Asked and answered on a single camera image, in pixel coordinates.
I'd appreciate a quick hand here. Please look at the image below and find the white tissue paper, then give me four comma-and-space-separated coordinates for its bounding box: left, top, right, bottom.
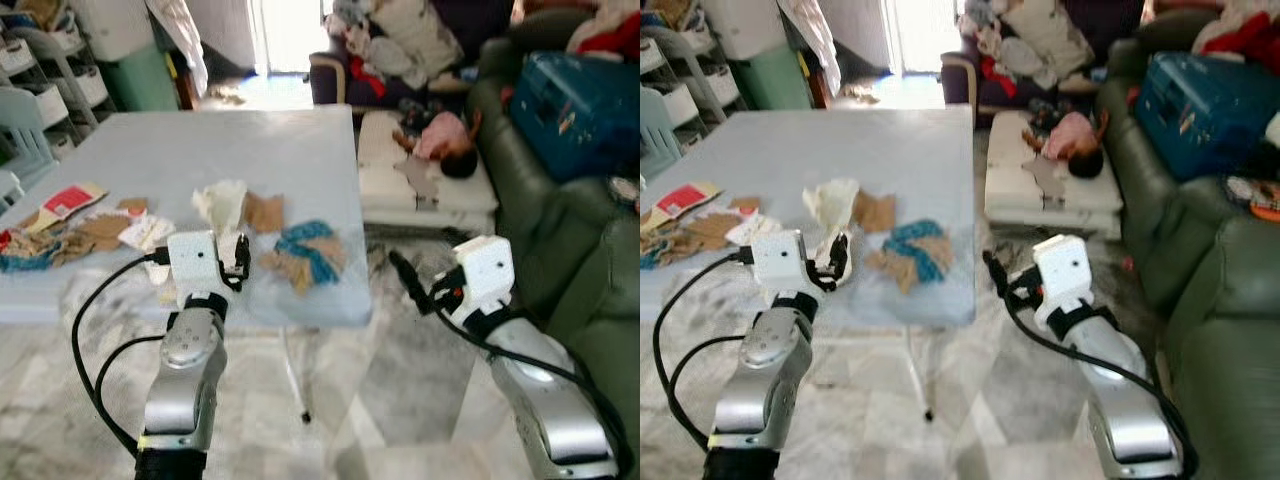
803, 178, 861, 271
192, 180, 249, 266

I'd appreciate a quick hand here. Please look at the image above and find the blue and brown wrapper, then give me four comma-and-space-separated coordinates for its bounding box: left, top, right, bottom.
260, 220, 348, 296
865, 220, 956, 294

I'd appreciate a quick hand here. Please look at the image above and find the green plastic bin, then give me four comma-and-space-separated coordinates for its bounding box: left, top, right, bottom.
735, 45, 816, 113
100, 42, 183, 113

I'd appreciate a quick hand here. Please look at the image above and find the brown crumpled paper piece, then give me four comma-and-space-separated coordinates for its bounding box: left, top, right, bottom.
852, 190, 898, 236
243, 192, 286, 236

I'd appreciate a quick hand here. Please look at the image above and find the white printed paper scrap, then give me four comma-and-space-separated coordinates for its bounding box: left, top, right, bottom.
725, 213, 786, 248
118, 215, 176, 251

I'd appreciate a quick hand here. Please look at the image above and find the white floor mattress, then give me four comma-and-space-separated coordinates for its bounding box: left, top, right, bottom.
985, 110, 1126, 239
357, 110, 499, 237

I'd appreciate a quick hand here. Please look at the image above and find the grey cloth piece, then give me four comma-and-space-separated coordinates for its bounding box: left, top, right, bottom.
1025, 155, 1069, 206
395, 155, 441, 206

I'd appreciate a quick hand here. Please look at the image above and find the dark green leather sofa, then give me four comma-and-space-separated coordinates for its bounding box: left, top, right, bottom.
1095, 10, 1280, 480
465, 10, 641, 480

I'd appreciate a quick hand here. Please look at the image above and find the large grey table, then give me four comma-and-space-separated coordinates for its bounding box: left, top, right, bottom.
0, 105, 373, 423
640, 105, 976, 423

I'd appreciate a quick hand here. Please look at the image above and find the brown torn paper pile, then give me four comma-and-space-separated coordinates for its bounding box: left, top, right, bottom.
45, 210, 136, 266
665, 212, 746, 266

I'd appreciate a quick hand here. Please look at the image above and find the baby in pink clothes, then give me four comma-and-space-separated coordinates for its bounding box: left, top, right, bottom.
393, 108, 483, 181
1022, 108, 1109, 181

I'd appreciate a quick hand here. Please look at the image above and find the cream packet with red label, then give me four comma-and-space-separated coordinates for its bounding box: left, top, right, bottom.
650, 182, 721, 233
40, 183, 109, 233

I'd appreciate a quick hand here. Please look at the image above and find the blue striped snack wrapper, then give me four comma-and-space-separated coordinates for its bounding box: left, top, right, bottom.
0, 228, 61, 273
640, 232, 681, 271

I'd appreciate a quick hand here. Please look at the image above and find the pale blue plastic chair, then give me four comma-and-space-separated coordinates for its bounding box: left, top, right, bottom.
0, 85, 56, 206
640, 88, 686, 186

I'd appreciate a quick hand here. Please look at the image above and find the blue plastic tool case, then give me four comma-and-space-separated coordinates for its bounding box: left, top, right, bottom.
508, 52, 641, 183
1135, 52, 1280, 183

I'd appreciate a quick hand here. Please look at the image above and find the white hanging cloth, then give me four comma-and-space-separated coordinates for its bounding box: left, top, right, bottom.
148, 0, 209, 98
778, 0, 843, 98

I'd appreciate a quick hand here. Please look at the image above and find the pile of mixed clothes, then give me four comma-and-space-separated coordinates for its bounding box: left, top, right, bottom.
330, 0, 466, 93
960, 0, 1096, 93

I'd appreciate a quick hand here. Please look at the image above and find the grey curtain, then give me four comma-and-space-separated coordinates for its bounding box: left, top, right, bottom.
185, 0, 259, 73
818, 0, 893, 73

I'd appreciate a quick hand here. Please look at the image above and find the grey storage rack with baskets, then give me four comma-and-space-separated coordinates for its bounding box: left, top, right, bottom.
640, 10, 746, 126
0, 10, 113, 151

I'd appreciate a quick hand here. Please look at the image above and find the white plastic container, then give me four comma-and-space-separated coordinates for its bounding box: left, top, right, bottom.
700, 0, 786, 61
68, 0, 156, 63

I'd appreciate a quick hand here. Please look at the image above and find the dark purple armchair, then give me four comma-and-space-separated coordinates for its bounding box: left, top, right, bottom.
308, 0, 516, 109
940, 0, 1146, 113

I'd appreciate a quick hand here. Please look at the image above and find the red garment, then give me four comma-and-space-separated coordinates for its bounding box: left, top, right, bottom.
1200, 12, 1280, 73
575, 10, 641, 59

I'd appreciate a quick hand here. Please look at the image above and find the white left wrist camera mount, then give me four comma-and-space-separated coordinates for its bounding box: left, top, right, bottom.
750, 230, 809, 299
166, 230, 223, 301

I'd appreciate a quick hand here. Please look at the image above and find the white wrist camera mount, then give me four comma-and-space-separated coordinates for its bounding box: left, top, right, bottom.
1030, 235, 1091, 313
750, 230, 809, 299
452, 236, 515, 316
166, 230, 223, 301

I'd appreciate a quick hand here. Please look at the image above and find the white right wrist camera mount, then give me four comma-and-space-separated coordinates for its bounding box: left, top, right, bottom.
1030, 235, 1091, 313
452, 236, 515, 316

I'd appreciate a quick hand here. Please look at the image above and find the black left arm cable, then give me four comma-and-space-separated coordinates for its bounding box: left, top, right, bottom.
72, 252, 173, 459
653, 252, 756, 456

